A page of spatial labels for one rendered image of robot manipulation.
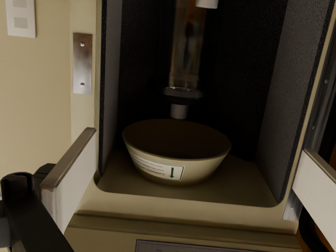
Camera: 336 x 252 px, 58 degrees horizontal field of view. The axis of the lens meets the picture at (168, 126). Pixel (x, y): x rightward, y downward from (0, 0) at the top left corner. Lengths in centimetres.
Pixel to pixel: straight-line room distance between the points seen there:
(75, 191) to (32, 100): 75
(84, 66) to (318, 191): 28
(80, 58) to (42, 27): 48
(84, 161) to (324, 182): 13
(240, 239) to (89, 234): 20
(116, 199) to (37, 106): 52
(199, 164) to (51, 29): 56
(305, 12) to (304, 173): 28
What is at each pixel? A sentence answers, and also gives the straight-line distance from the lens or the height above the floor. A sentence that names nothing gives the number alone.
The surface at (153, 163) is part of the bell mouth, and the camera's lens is 43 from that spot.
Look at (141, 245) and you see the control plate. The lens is 43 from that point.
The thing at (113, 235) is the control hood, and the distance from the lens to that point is 43.
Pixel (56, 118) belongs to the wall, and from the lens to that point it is 89.
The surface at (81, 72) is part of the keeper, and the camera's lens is 38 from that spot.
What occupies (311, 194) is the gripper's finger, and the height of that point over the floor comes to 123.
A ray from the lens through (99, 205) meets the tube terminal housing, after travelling 45.
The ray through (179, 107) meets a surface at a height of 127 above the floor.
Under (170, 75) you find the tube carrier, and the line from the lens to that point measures 43.
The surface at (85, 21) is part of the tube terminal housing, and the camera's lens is 37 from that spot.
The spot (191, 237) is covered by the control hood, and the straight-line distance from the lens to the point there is 43.
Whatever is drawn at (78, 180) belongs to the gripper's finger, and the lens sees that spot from 16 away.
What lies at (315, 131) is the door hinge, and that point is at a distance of 42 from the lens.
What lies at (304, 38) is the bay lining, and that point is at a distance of 44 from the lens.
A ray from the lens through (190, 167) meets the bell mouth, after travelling 43.
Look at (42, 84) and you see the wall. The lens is 88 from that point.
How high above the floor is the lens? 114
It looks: 19 degrees up
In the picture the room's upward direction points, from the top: 174 degrees counter-clockwise
